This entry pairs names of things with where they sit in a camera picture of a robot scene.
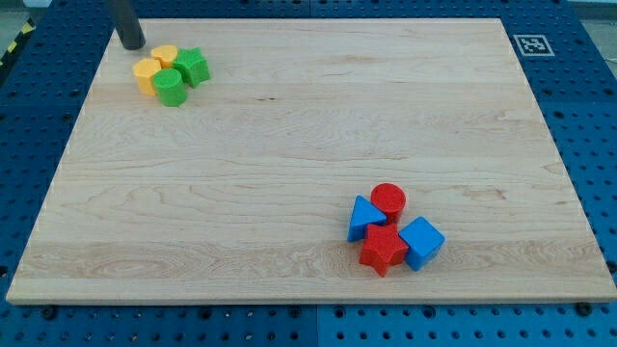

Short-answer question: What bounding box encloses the yellow heart block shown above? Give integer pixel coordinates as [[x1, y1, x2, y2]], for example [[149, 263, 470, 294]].
[[150, 44, 178, 68]]

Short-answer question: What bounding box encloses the yellow hexagon block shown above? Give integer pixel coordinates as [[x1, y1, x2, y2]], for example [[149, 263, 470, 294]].
[[132, 58, 161, 95]]

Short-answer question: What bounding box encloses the blue triangle block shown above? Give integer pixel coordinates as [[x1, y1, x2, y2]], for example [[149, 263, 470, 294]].
[[347, 196, 387, 242]]

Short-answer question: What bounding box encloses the light wooden board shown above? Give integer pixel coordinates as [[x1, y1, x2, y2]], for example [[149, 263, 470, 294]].
[[7, 18, 616, 306]]

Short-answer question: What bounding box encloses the red cylinder block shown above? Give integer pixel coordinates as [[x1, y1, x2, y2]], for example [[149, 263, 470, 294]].
[[370, 183, 407, 224]]

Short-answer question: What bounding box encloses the red star block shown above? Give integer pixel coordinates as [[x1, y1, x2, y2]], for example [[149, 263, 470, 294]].
[[359, 224, 409, 278]]

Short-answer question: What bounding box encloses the blue cube block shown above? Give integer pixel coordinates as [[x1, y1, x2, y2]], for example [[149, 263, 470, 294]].
[[399, 217, 445, 271]]

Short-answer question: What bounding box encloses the green star block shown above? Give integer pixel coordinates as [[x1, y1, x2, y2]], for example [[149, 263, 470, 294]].
[[173, 47, 210, 88]]

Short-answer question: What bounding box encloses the green cylinder block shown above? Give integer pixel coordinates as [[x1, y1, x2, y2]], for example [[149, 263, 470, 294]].
[[152, 68, 187, 107]]

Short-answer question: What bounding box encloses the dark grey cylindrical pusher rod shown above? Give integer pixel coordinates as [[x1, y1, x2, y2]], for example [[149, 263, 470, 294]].
[[105, 0, 146, 50]]

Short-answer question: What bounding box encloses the white fiducial marker tag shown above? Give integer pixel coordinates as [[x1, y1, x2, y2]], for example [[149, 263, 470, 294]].
[[513, 34, 554, 57]]

